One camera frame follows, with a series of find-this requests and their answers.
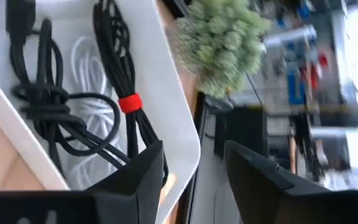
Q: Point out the white plastic bin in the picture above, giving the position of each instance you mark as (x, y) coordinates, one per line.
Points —
(166, 81)

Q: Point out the black monitor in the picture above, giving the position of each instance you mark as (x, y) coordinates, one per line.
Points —
(244, 130)

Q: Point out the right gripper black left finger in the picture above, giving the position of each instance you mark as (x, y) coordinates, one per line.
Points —
(135, 183)

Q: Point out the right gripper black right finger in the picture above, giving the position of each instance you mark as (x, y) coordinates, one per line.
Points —
(259, 193)

